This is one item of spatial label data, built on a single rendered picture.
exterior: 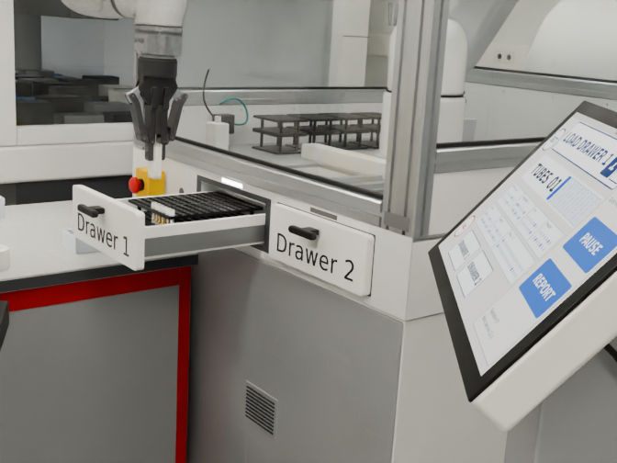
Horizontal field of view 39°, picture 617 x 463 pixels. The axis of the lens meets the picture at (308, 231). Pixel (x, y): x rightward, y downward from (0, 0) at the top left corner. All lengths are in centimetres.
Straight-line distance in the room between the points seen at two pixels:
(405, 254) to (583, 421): 53
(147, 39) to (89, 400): 80
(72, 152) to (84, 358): 81
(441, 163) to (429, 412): 46
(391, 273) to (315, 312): 24
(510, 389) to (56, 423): 132
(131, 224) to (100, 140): 99
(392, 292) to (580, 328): 73
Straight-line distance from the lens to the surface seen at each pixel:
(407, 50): 143
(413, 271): 146
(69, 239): 198
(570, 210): 97
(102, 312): 191
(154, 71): 169
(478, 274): 104
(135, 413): 205
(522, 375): 80
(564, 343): 80
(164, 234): 165
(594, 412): 103
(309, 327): 169
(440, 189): 146
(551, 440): 104
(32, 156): 252
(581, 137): 115
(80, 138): 256
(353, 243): 152
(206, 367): 206
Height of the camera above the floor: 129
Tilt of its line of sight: 14 degrees down
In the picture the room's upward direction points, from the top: 3 degrees clockwise
